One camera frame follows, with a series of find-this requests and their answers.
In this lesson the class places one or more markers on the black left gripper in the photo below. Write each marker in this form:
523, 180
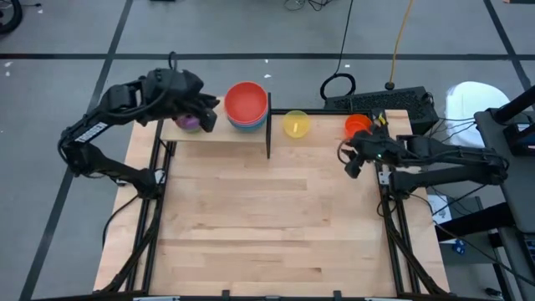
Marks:
175, 92

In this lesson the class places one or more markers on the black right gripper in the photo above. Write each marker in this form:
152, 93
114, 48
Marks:
376, 146

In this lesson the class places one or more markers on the small translucent purple bowl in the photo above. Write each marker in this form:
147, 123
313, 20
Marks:
186, 122

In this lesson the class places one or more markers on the small translucent orange bowl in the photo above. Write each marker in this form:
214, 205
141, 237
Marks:
355, 122

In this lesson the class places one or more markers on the red plastic bowl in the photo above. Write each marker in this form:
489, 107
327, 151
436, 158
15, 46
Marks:
246, 102

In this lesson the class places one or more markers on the teal plastic bowl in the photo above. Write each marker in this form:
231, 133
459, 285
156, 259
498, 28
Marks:
248, 130

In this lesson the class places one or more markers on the pink plastic bowl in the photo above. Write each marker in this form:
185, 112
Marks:
261, 121

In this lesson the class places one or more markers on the small translucent yellow bowl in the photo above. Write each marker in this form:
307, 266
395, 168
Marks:
297, 123

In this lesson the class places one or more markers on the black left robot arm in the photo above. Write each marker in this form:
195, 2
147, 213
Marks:
96, 159

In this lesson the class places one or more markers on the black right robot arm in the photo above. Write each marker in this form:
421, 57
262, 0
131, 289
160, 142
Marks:
451, 175

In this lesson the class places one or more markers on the yellow tape tag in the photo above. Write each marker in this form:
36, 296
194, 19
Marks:
382, 120

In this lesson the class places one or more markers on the black aluminium crossbar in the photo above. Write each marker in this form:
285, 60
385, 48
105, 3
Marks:
326, 111
292, 298

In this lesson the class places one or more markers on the white paper sheet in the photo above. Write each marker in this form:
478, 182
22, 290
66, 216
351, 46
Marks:
439, 213

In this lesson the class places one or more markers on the white chair seat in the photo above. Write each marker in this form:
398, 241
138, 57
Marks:
476, 104

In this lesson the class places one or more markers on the small blue object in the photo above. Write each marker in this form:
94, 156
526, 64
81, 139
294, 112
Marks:
460, 246

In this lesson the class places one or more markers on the small black table clip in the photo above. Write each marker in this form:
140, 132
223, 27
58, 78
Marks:
337, 295
225, 295

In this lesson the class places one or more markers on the gray side desk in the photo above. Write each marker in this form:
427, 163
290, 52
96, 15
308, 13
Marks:
514, 188

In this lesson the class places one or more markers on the black desk device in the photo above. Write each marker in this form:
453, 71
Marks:
520, 140

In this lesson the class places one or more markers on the black bar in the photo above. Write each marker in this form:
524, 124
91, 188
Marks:
514, 104

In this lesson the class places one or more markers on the black wheel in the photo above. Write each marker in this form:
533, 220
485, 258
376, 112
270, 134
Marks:
14, 18

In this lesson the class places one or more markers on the black aluminium frame rail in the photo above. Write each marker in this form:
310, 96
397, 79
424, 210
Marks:
395, 242
146, 251

